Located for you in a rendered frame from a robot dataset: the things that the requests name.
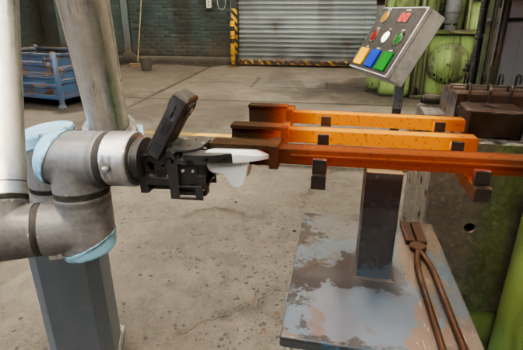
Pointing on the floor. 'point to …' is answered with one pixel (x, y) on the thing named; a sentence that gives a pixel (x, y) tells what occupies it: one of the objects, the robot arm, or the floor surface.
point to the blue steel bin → (48, 74)
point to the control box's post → (398, 99)
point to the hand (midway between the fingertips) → (261, 149)
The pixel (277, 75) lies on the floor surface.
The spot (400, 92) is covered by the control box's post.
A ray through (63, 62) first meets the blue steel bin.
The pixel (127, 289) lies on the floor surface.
